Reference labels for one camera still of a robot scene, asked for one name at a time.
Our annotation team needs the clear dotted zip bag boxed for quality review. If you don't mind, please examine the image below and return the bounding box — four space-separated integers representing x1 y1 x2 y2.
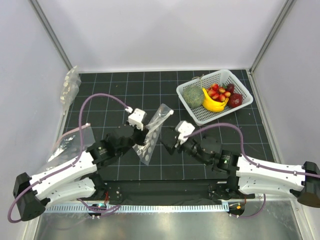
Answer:
132 103 174 166

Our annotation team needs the red lychee cluster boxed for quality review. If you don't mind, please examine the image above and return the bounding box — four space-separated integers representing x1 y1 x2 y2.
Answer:
206 83 232 102

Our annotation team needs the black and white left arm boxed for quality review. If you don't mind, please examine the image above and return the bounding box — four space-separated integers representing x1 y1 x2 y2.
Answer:
12 123 149 222

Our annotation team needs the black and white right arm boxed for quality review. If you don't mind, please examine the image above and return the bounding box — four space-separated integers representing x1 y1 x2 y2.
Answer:
160 127 320 208

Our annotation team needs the clear bag of snacks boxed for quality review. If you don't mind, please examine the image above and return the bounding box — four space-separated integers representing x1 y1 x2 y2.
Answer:
60 65 82 115

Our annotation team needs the white plastic basket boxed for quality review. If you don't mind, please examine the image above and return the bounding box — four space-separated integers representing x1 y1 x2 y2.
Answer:
176 69 254 126

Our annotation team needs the green netted melon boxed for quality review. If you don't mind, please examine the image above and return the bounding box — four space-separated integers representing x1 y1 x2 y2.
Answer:
182 85 205 109

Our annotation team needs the yellow banana bunch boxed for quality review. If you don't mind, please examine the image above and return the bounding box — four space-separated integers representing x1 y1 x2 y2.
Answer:
202 88 229 113

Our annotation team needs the small dark red fruit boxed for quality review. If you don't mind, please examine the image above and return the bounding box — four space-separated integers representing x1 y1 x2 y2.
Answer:
226 83 235 94

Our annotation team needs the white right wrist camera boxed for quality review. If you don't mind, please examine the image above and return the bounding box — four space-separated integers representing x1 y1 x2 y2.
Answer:
174 120 195 148

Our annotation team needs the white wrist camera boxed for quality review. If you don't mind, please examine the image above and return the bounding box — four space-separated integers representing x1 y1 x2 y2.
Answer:
125 106 147 131
174 120 195 148

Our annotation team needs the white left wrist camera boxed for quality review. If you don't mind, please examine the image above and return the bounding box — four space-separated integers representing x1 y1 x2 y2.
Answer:
125 106 147 131

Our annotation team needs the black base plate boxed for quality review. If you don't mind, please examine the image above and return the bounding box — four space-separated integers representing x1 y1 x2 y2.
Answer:
104 179 255 206

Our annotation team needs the white slotted cable duct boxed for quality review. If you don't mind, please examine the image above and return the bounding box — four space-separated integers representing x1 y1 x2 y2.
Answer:
45 202 229 214

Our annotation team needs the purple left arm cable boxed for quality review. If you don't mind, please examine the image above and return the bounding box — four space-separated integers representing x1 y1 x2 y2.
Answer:
7 93 133 223

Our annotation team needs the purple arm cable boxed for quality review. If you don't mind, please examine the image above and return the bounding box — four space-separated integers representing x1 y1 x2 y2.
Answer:
184 122 320 179
7 93 133 223

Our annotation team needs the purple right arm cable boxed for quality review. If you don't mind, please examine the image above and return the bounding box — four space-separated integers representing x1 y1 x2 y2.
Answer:
184 122 320 179

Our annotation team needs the aluminium corner post left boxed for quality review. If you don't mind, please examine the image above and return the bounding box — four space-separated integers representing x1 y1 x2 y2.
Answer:
28 0 73 70

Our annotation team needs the aluminium corner post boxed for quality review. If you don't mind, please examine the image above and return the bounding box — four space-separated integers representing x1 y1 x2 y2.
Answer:
249 0 296 75
28 0 73 70

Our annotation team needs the aluminium corner post right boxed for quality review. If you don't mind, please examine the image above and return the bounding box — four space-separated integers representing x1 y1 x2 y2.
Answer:
249 0 296 75

